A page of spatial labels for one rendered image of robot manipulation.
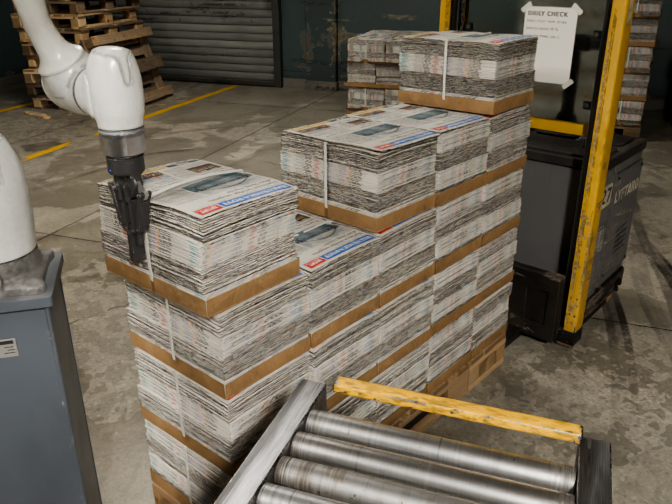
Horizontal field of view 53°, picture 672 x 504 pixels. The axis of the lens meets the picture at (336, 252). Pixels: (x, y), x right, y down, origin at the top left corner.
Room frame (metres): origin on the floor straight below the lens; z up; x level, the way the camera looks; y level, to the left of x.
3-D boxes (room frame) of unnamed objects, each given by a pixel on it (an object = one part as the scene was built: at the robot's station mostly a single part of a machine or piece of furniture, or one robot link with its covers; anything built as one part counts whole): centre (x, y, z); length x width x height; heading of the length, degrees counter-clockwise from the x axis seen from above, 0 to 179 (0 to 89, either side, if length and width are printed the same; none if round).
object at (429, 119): (2.16, -0.26, 1.06); 0.37 x 0.28 x 0.01; 48
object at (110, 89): (1.36, 0.44, 1.30); 0.13 x 0.11 x 0.16; 48
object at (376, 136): (1.95, -0.08, 1.06); 0.37 x 0.29 x 0.01; 48
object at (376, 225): (1.95, -0.07, 0.86); 0.38 x 0.29 x 0.04; 48
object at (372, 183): (1.96, -0.07, 0.95); 0.38 x 0.29 x 0.23; 48
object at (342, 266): (1.84, 0.02, 0.42); 1.17 x 0.39 x 0.83; 139
